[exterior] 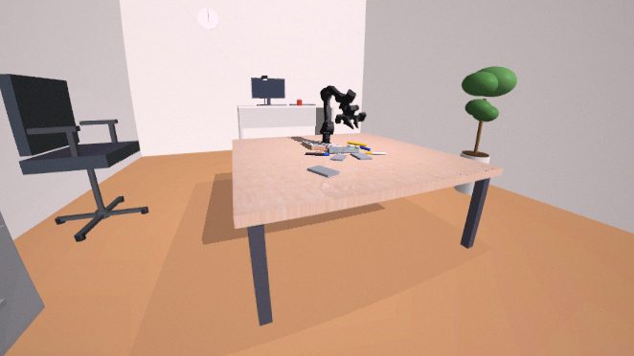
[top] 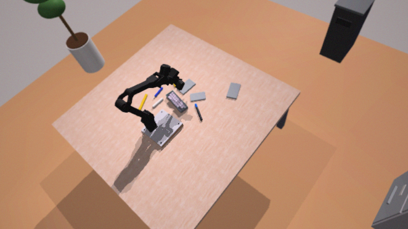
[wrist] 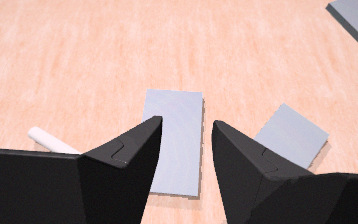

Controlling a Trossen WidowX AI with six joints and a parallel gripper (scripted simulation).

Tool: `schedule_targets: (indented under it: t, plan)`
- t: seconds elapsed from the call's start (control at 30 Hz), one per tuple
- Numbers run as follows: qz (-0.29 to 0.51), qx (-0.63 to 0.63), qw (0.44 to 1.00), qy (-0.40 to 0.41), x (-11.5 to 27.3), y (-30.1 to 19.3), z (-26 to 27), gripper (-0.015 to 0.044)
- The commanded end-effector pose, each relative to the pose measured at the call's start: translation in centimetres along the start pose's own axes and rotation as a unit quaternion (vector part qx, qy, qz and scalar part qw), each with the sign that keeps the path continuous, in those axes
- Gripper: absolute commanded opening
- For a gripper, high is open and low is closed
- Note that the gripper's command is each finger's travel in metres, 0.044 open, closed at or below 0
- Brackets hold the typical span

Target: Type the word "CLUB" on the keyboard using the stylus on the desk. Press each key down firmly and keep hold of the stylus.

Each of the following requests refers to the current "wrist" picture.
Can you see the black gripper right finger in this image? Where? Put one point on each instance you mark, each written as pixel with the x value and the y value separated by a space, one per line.
pixel 258 186

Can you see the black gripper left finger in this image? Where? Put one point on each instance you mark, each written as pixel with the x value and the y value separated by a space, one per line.
pixel 109 184

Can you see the white cylinder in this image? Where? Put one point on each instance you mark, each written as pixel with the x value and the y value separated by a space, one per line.
pixel 50 142

